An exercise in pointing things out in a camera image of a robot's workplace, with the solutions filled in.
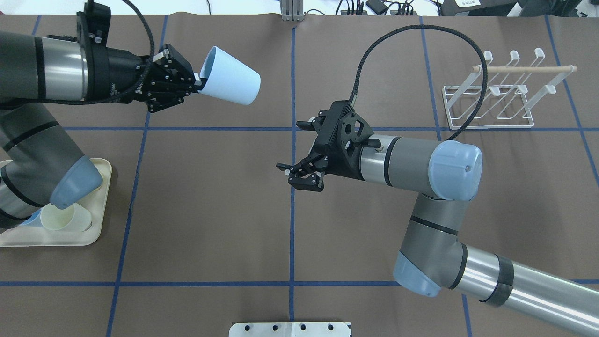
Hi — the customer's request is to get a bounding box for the light blue plastic cup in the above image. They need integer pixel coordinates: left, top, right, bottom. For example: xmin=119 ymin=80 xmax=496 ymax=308
xmin=194 ymin=46 xmax=261 ymax=105

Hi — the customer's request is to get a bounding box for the cream plastic tray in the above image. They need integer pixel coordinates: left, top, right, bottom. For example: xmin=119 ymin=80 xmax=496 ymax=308
xmin=0 ymin=158 xmax=113 ymax=247

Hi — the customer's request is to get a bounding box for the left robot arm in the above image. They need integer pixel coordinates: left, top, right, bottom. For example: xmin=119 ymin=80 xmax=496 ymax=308
xmin=1 ymin=31 xmax=205 ymax=231

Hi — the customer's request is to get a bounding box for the black braided left cable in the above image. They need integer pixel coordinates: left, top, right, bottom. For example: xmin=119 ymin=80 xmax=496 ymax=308
xmin=47 ymin=0 xmax=156 ymax=104

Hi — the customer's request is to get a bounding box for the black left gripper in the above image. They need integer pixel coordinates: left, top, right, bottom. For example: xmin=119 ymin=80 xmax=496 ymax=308
xmin=86 ymin=44 xmax=203 ymax=112

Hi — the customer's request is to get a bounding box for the black braided cable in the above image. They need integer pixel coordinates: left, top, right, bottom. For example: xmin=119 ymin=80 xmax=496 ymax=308
xmin=47 ymin=0 xmax=156 ymax=104
xmin=349 ymin=25 xmax=488 ymax=141

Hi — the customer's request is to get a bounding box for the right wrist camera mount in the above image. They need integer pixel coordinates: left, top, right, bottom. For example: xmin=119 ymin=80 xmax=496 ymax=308
xmin=296 ymin=101 xmax=382 ymax=181

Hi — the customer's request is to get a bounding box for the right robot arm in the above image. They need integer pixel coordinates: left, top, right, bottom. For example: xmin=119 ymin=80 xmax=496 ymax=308
xmin=276 ymin=134 xmax=599 ymax=337

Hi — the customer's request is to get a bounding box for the white wire cup rack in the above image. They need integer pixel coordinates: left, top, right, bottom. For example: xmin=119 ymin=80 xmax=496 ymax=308
xmin=442 ymin=48 xmax=578 ymax=131

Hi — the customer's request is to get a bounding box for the aluminium frame post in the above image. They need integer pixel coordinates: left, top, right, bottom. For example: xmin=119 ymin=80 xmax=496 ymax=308
xmin=279 ymin=0 xmax=305 ymax=22

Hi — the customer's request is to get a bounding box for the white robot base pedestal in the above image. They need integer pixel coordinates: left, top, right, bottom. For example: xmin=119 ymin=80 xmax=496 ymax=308
xmin=228 ymin=322 xmax=352 ymax=337

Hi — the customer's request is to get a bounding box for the cream plastic cup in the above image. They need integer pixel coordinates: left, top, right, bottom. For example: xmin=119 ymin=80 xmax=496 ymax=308
xmin=41 ymin=203 xmax=92 ymax=232

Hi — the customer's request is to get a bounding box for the black braided right cable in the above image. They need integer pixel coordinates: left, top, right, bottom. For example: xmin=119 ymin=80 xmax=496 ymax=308
xmin=349 ymin=25 xmax=488 ymax=141

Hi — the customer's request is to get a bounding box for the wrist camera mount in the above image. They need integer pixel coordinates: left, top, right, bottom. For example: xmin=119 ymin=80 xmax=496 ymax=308
xmin=77 ymin=0 xmax=111 ymax=53
xmin=296 ymin=101 xmax=382 ymax=181

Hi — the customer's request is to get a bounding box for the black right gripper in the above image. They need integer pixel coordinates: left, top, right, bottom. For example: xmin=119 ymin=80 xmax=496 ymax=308
xmin=276 ymin=154 xmax=328 ymax=192

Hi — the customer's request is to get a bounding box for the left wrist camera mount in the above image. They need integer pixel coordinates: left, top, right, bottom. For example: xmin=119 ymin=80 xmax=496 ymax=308
xmin=77 ymin=0 xmax=111 ymax=53

